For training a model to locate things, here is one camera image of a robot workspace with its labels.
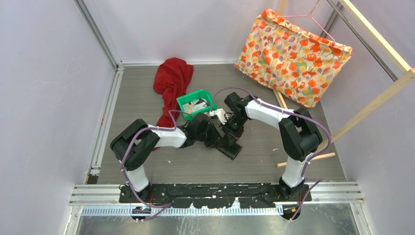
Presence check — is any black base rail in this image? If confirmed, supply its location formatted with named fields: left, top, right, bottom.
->
left=118, top=183, right=312, bottom=209

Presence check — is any red cloth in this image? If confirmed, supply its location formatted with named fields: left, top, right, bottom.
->
left=153, top=57, right=194, bottom=127

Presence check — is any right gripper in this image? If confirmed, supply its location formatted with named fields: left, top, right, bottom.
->
left=219, top=115, right=247, bottom=146

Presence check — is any green plastic bin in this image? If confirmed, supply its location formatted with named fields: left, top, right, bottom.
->
left=176, top=89, right=217, bottom=120

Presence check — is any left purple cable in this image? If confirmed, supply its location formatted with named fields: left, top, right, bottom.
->
left=120, top=109, right=195, bottom=222

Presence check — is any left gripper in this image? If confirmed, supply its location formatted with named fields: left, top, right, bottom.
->
left=196, top=123, right=227, bottom=149

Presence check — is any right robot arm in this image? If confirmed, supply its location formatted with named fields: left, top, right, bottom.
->
left=220, top=92, right=323, bottom=201

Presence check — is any pink wire hanger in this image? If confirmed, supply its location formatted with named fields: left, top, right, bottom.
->
left=279, top=0, right=337, bottom=45

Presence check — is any striped white credit card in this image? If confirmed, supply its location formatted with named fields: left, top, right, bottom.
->
left=182, top=98, right=208, bottom=114

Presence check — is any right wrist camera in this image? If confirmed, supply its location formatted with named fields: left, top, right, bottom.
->
left=209, top=108, right=227, bottom=124

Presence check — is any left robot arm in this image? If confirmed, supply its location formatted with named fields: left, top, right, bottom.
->
left=110, top=114, right=222, bottom=203

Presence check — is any floral fabric bag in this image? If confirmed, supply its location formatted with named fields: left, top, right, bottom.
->
left=235, top=9, right=352, bottom=108

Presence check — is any black card holder wallet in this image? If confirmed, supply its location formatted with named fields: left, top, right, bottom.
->
left=216, top=143, right=242, bottom=160

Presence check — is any wooden frame rack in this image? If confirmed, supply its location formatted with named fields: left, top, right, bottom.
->
left=273, top=0, right=415, bottom=168

